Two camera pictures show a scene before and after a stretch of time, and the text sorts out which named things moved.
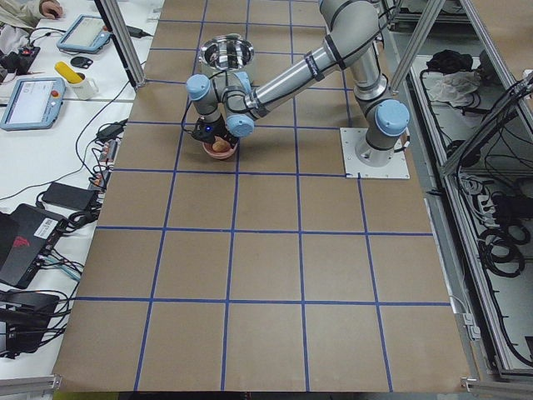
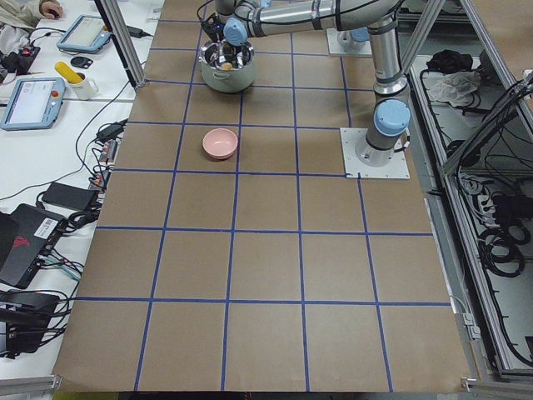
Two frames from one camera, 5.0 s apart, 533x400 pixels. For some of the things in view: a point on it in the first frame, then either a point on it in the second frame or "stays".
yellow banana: [72, 76] stays
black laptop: [27, 236] stays
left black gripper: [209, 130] -> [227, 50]
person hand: [51, 10] stays
